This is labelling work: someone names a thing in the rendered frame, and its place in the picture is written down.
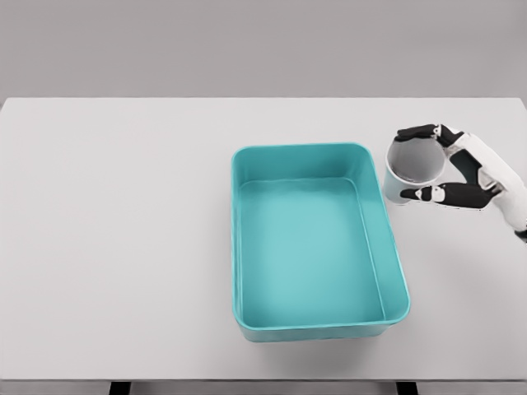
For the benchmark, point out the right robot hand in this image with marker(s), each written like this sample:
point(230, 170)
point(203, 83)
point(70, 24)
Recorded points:
point(486, 160)

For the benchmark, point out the white paper cup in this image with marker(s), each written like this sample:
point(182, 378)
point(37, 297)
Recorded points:
point(413, 162)

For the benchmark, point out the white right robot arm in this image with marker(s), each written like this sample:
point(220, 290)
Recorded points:
point(514, 205)

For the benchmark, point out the teal rectangular basket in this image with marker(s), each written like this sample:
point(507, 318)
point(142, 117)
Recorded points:
point(313, 247)

